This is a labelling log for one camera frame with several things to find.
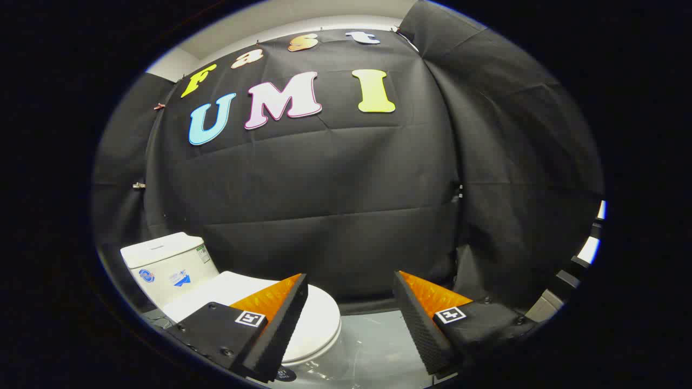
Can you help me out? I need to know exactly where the white toilet bowl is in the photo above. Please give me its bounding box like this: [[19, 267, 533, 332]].
[[281, 338, 349, 382]]

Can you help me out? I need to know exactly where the white and black striped board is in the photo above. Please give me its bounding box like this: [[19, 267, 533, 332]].
[[573, 200, 607, 266]]

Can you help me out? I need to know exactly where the grey panel board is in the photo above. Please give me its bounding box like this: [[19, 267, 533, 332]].
[[525, 288, 566, 323]]

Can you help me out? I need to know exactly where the white toilet lid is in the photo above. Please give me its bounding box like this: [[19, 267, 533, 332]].
[[162, 271, 342, 364]]

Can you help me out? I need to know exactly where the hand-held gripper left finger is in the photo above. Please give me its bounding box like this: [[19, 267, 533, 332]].
[[165, 273, 309, 384]]

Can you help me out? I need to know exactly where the white toilet tank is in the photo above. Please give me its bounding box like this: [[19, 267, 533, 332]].
[[120, 232, 220, 312]]

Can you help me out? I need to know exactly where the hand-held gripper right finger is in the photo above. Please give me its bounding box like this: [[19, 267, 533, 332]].
[[393, 270, 536, 376]]

